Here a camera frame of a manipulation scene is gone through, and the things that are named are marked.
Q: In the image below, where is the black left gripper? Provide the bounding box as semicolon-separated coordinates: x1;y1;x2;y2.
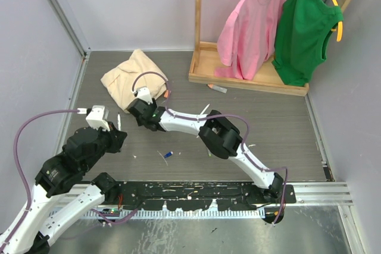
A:
83;120;126;171

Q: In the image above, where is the white marker dark green end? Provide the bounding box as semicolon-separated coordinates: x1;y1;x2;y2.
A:
117;112;121;131

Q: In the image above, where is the white marker blue end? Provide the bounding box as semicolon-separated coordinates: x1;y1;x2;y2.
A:
200;104;210;115

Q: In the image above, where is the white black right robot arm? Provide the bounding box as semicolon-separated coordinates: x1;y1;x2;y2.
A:
127;98;285;203

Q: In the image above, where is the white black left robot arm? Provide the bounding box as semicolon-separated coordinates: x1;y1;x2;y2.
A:
1;123;127;253

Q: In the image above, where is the small blue pen cap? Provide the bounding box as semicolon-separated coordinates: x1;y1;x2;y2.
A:
163;152;173;158

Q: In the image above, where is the beige cloth bag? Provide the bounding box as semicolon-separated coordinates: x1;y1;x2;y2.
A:
101;49;167;112

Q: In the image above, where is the grey highlighter orange tip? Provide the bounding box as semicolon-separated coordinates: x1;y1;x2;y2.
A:
207;84;227;93

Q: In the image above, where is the wooden clothes rack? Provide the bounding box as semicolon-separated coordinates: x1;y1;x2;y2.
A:
188;0;351;96

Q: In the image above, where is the pink t-shirt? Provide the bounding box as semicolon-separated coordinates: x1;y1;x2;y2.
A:
214;0;286;80

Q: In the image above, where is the green tank top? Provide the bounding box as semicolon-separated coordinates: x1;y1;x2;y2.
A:
272;0;343;87

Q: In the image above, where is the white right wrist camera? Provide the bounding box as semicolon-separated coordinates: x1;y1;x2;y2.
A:
133;86;153;105

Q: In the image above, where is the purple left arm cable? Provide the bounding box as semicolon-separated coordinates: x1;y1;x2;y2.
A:
0;108;89;249

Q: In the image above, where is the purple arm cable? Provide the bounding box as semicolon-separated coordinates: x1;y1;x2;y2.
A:
132;71;289;225
0;108;89;249

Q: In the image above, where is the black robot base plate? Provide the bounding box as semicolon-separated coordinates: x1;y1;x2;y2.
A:
97;181;280;211

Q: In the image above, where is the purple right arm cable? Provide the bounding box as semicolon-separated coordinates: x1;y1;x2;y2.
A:
132;71;289;225

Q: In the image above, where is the aluminium frame rail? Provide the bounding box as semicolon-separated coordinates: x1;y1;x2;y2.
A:
48;0;91;57

